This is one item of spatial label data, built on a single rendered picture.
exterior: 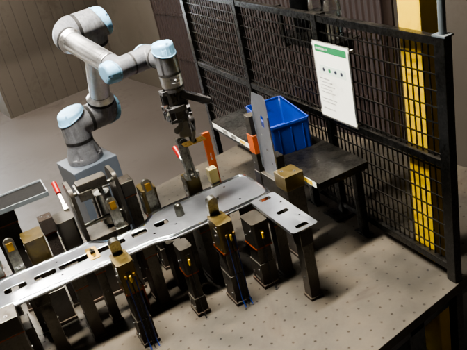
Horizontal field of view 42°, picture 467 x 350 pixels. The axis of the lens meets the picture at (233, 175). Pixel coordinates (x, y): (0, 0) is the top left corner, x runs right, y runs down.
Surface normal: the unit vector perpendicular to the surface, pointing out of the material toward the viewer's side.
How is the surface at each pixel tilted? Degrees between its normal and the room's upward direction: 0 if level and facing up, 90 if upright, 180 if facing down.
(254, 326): 0
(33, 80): 90
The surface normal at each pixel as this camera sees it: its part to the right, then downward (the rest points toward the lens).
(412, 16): -0.87, 0.37
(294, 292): -0.20, -0.87
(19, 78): 0.59, 0.26
